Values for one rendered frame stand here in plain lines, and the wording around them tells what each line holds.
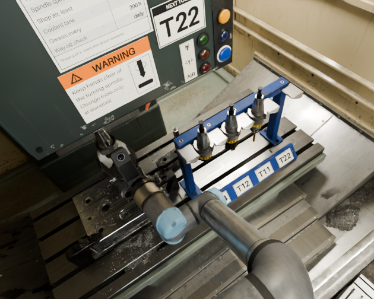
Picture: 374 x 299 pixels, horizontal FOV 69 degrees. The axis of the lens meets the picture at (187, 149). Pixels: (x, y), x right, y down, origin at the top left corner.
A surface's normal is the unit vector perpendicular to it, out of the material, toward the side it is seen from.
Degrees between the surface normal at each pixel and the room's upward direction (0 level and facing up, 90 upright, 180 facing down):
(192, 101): 0
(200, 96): 0
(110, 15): 90
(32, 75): 90
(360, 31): 90
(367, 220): 17
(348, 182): 24
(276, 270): 34
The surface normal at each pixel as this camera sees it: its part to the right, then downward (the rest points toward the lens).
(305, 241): 0.00, -0.65
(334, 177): -0.45, -0.33
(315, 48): -0.84, 0.50
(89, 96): 0.54, 0.64
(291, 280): 0.16, -0.79
